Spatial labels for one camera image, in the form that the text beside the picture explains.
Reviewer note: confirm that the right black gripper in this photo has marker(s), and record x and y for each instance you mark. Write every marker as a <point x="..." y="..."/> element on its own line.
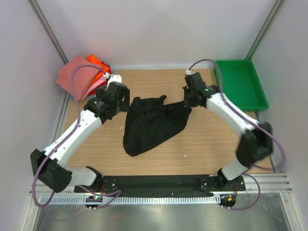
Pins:
<point x="187" y="103"/>

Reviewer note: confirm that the orange folded shirt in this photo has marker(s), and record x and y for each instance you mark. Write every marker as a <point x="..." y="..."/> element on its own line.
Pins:
<point x="94" y="60"/>

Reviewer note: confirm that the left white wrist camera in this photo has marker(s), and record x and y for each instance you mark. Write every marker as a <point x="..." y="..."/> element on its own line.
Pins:
<point x="114" y="78"/>

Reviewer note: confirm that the green plastic tray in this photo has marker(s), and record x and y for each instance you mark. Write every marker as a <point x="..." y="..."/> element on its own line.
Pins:
<point x="242" y="86"/>

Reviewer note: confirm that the white slotted cable duct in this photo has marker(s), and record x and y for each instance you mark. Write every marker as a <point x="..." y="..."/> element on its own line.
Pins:
<point x="96" y="200"/>

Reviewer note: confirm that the light pink folded shirt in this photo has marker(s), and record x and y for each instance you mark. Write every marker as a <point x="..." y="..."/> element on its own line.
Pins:
<point x="98" y="83"/>

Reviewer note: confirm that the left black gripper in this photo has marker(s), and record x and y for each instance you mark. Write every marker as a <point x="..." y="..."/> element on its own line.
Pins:
<point x="124" y="105"/>

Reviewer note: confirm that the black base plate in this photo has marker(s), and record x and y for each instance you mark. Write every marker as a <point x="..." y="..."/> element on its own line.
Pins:
<point x="177" y="186"/>

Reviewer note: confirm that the black t shirt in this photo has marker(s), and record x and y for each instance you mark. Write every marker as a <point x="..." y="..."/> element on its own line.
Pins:
<point x="150" y="122"/>

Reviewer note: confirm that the red folded shirt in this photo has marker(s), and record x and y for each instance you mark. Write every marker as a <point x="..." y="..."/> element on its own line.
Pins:
<point x="103" y="86"/>

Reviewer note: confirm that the aluminium frame rail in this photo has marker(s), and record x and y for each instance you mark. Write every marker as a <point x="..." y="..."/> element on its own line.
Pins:
<point x="272" y="182"/>

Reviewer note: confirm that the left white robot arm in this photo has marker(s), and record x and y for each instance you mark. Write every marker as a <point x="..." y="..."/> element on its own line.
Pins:
<point x="50" y="165"/>

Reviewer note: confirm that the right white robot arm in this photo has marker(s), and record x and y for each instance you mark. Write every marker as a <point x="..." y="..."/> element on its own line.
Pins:
<point x="254" y="144"/>

